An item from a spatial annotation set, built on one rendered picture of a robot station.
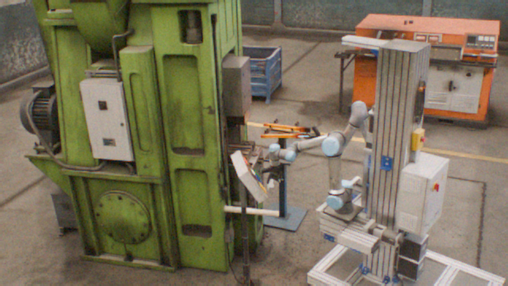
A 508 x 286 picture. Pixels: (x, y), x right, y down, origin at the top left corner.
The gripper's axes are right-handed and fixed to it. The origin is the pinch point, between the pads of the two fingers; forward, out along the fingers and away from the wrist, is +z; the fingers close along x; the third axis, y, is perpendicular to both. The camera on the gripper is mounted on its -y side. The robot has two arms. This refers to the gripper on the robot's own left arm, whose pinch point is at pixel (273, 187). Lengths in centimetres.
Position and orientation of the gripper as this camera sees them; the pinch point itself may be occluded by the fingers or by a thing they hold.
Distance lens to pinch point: 388.7
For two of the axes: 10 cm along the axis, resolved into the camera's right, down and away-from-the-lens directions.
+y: 7.6, 2.6, -6.0
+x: 6.5, -3.7, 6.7
